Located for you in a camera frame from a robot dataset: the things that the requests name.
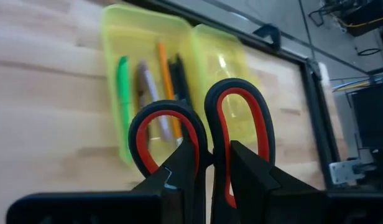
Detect silver metal bracket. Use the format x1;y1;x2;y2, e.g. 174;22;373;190
329;157;366;185

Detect orange pencil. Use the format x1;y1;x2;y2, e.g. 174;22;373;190
156;42;183;139

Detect brown pen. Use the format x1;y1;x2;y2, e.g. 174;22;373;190
136;60;150;108

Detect green highlighter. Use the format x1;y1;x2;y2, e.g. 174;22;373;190
116;55;134;138

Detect purple pen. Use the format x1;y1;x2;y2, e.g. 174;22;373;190
141;67;173;141

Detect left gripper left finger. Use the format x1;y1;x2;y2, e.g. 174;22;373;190
132;138;208;224

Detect floor cable tangle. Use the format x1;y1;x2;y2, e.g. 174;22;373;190
309;0;383;37

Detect black scale pen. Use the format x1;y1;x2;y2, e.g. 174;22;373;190
167;57;188;105

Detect yellow translucent supply box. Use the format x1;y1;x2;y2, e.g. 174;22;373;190
101;3;264;166

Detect red-handled scissors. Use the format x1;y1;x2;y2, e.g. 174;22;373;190
128;77;277;224

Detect black clamp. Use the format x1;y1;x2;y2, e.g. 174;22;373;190
252;24;281;51

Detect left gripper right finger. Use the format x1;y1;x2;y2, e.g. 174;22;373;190
230;140;326;224

